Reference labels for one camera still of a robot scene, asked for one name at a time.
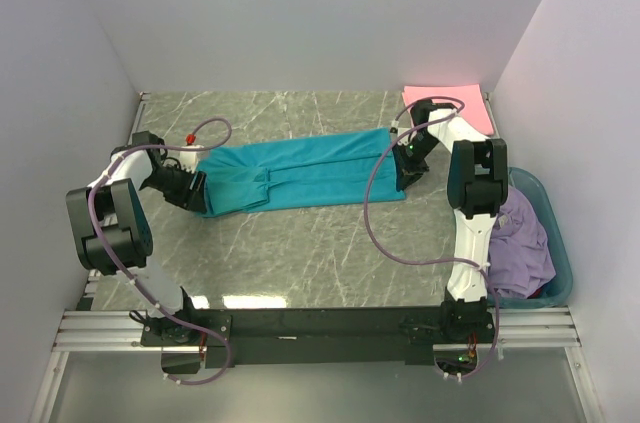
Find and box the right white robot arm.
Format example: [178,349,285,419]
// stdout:
[390,97,508,342]

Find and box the lavender t shirt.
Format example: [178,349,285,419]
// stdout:
[488,186,556,300]

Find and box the teal t shirt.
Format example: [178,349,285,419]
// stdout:
[197,128,391,218]

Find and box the folded pink t shirt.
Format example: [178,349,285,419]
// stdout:
[402,84,495,136]

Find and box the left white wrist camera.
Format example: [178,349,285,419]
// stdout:
[177,145,206,173]

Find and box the aluminium frame rail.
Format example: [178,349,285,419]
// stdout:
[52,307,582,353]

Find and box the red t shirt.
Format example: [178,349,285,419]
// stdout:
[528,283,549,300]

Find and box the teal plastic laundry basket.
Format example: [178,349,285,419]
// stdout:
[498,167,573,310]

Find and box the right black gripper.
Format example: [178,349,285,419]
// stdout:
[392,133,440,192]

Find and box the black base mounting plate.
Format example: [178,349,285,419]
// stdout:
[141,303,496,368]

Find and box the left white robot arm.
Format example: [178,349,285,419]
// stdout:
[66,131,209,345]

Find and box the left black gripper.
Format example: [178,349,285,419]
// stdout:
[143,162,207,214]

